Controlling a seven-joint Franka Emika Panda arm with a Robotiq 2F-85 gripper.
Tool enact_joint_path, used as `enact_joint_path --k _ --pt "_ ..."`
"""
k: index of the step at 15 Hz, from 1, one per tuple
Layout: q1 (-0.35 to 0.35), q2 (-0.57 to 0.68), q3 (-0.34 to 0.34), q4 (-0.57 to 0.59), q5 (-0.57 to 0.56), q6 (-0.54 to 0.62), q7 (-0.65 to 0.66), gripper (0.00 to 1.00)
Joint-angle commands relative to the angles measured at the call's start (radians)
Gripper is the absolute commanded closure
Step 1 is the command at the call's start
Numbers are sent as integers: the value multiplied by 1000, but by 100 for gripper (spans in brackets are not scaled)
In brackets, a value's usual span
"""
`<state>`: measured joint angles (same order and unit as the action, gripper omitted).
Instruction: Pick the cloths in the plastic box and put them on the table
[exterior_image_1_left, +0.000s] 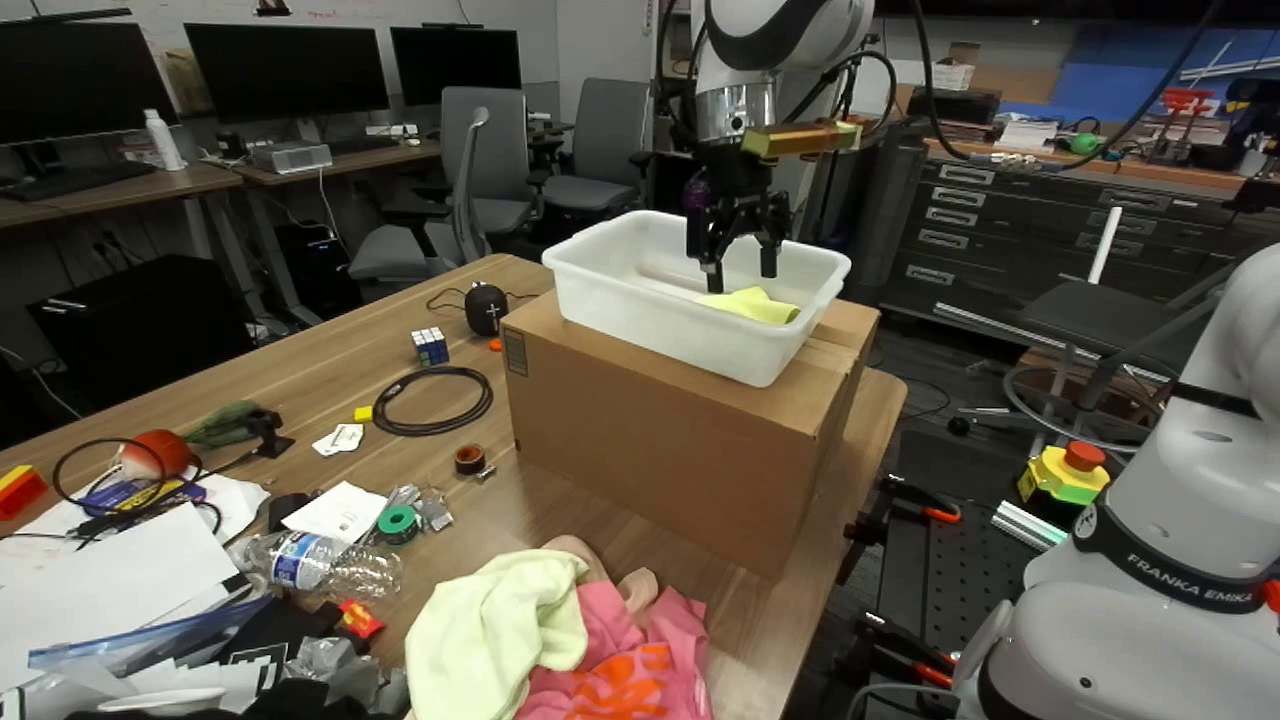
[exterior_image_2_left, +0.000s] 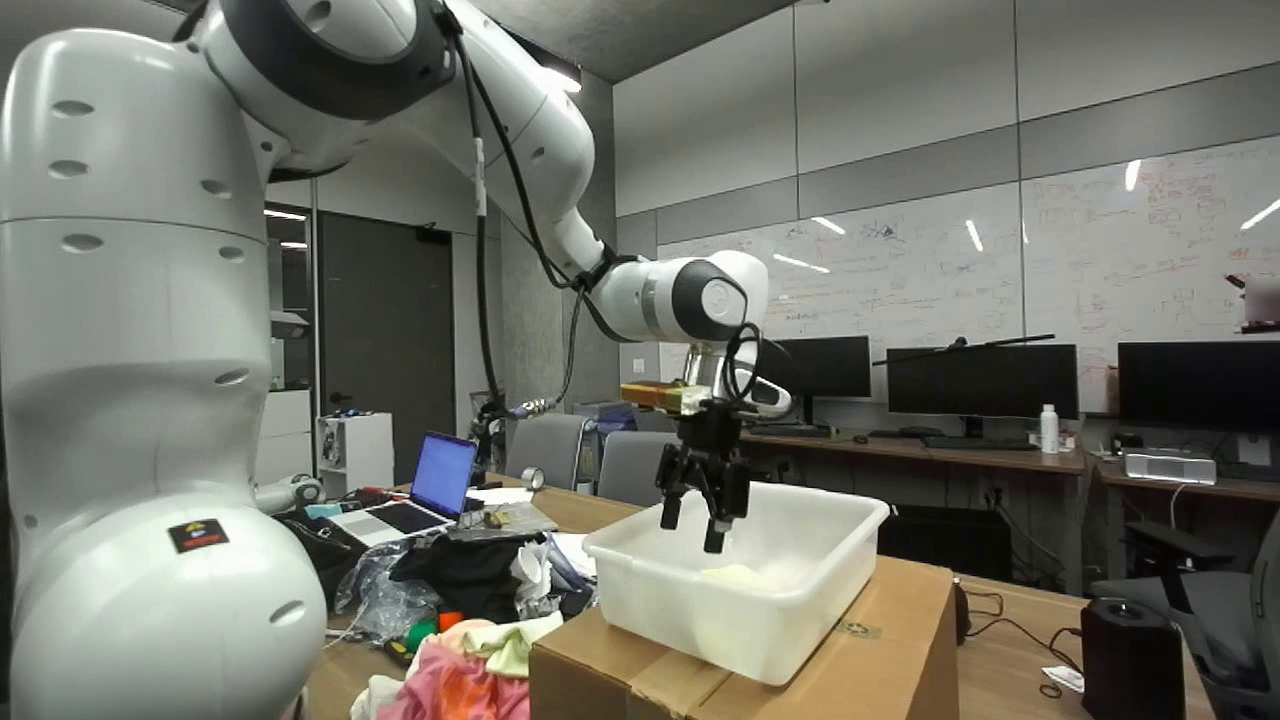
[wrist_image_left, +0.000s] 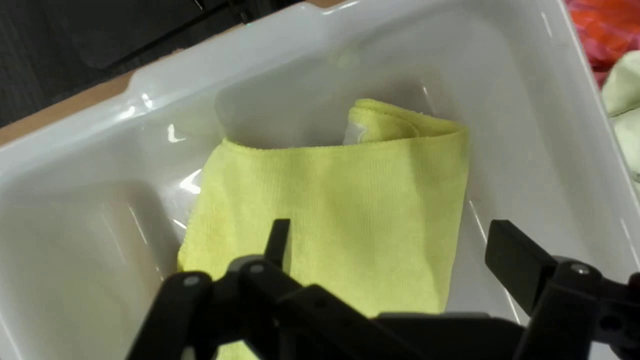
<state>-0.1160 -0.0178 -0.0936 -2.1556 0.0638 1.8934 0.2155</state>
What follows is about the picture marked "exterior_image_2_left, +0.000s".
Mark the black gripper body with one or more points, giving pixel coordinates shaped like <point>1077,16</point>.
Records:
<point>707,433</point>

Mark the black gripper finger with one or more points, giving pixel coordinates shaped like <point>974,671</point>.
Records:
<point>730,506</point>
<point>674,500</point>

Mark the light green cloth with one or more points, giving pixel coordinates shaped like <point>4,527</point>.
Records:
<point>513,640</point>

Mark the peach cloth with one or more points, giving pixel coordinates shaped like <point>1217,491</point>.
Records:
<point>440,635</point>

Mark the pink red cloth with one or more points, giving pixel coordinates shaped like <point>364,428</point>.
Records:
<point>483,699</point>

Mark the white cloth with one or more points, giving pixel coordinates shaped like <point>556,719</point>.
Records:
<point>375,699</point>

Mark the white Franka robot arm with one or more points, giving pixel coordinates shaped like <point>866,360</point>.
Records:
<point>133,401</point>

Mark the white plastic box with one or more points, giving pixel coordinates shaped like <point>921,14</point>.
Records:
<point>720,640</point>

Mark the brown cardboard box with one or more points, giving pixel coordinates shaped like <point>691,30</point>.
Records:
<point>852,654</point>

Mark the gray office chair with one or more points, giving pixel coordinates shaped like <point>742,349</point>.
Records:
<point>633,466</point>
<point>545,447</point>
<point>1240,627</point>

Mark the black computer monitor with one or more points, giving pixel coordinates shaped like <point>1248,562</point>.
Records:
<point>823,364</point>
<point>1203,384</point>
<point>982,380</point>

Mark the small silver ball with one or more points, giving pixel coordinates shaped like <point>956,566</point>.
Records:
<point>533,476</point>

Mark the gray flat tray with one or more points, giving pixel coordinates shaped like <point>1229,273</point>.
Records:
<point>505,522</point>

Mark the black fabric bag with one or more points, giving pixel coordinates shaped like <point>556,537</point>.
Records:
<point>464,574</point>

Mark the silver laptop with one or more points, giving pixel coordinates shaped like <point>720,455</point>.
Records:
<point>440,475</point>

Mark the black keyboard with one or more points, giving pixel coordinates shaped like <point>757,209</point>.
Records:
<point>974,441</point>

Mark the white computer tower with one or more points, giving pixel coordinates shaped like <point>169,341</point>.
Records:
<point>357,455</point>

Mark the white plastic bottle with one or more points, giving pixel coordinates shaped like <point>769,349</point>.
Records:
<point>1051,428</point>

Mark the small white adapter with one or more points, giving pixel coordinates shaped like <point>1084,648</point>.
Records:
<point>1061,680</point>

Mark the bright ceiling light strip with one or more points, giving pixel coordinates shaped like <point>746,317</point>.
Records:
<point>285,214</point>
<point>564,81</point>

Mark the white cabinet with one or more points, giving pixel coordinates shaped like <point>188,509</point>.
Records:
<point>285,433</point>

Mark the black cylinder speaker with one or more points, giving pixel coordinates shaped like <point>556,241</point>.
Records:
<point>1132,662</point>

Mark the gray desktop device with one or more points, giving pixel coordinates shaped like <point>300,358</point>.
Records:
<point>1168,470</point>

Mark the white wall whiteboard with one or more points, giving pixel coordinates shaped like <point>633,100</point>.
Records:
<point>934,266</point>

